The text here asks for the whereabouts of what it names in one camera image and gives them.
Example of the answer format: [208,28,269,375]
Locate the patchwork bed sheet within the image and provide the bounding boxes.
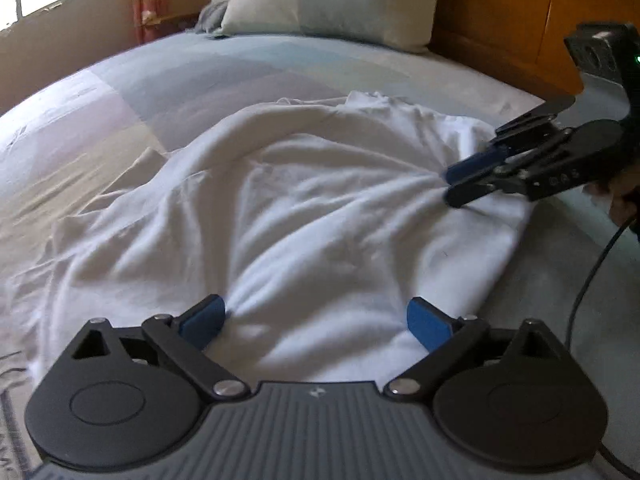
[0,30,640,480]

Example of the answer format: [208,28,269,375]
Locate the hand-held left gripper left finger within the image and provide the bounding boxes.
[70,294,251,402]

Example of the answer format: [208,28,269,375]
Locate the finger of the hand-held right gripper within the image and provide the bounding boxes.
[445,127,573,208]
[444,94,576,183]

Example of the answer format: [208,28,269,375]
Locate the wooden headboard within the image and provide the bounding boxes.
[429,0,640,101]

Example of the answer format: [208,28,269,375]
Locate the wooden nightstand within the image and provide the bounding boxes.
[142,12,201,28]

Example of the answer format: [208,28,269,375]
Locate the white printed t-shirt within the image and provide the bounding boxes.
[37,91,533,383]

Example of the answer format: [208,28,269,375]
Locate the person's right hand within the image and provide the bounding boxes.
[584,162,640,226]

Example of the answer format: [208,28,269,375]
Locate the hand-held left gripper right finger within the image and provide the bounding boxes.
[384,297,573,403]

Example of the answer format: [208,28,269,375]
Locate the striped curtain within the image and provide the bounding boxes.
[129,0,173,46]

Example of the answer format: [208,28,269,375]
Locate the pale green pillow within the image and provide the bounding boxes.
[219,0,447,54]

